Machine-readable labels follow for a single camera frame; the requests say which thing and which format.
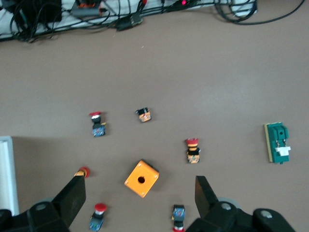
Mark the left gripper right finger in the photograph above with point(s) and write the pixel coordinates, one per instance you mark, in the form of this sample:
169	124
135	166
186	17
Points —
204	195

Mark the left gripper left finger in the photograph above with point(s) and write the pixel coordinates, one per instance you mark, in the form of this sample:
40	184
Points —
73	195

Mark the green load switch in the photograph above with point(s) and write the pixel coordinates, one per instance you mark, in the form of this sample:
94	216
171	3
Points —
277	145

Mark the red yellow button head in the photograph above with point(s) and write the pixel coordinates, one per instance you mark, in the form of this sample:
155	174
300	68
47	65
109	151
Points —
85	171

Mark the red button blue contact block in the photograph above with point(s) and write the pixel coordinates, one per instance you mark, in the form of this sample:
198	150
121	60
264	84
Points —
98	130
179	213
96	221

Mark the red button orange contact block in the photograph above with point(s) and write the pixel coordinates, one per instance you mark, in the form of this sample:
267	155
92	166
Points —
193	154

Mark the white slotted tray rack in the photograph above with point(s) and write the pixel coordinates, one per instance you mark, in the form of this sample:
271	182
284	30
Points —
6	169

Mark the orange black electronic device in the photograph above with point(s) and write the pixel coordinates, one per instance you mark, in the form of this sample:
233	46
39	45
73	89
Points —
87	9

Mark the orange button enclosure box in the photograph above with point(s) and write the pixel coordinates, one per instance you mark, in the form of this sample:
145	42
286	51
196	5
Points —
131	181

